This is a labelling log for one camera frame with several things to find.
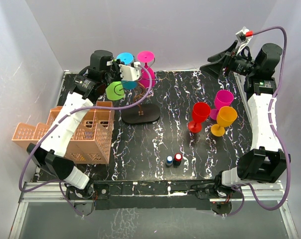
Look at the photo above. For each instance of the red capped small bottle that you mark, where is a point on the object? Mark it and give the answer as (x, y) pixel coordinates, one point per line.
(177, 159)

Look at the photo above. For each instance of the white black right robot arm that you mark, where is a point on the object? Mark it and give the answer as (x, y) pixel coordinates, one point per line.
(266, 161)

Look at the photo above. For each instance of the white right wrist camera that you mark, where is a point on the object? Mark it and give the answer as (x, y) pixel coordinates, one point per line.
(244, 36)

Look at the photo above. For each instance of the green plastic wine glass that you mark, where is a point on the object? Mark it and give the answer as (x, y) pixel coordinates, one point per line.
(114, 91)

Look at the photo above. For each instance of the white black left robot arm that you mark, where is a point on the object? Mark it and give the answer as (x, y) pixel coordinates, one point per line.
(88, 85)

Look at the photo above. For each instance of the red plastic wine glass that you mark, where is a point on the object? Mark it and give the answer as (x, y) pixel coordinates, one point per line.
(200, 113)

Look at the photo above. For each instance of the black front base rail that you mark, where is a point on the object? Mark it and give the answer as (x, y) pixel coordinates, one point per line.
(204, 194)

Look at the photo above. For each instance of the blue capped small bottle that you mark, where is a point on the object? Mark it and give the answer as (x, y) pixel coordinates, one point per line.
(169, 161)

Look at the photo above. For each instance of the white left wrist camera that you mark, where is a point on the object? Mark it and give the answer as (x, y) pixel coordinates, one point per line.
(130, 73)

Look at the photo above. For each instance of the orange plastic wine glass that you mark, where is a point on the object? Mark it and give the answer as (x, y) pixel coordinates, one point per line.
(226, 116)

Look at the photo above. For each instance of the metal wine glass rack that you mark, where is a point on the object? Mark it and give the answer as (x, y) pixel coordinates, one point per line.
(142, 113)

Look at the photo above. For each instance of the blue plastic wine glass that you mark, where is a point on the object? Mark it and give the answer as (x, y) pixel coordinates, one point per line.
(127, 58)

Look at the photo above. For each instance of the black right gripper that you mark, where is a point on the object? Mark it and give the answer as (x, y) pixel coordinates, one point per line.
(215, 68)

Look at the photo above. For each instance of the peach plastic basket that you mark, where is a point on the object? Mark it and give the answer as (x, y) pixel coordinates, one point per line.
(90, 143)

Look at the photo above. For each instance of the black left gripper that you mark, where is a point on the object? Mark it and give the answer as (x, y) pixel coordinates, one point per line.
(115, 65)

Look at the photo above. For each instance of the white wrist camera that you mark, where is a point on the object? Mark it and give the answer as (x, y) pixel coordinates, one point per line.
(130, 73)
(244, 36)

